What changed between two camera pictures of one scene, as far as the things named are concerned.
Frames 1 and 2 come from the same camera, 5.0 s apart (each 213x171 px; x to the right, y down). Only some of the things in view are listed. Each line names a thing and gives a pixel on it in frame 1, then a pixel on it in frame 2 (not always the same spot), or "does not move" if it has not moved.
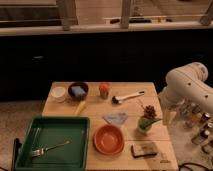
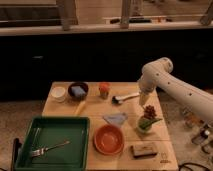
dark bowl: (78, 90) does not move
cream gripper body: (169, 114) to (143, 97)
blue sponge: (77, 90) does not move
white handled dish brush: (117, 100) does not move
